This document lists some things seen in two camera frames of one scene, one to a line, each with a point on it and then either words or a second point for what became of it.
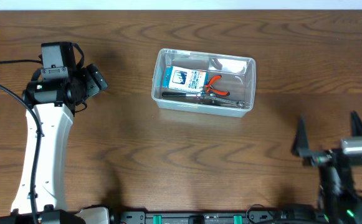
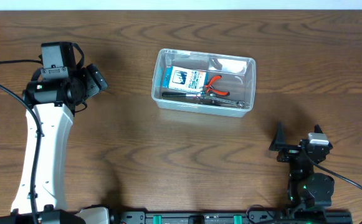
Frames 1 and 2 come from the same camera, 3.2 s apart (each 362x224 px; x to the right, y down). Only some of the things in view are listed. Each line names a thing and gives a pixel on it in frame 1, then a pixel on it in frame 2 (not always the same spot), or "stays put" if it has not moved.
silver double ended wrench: x=219 y=99 stays put
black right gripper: x=320 y=160 -> x=278 y=144
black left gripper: x=90 y=88 stays put
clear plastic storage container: x=211 y=83 stays put
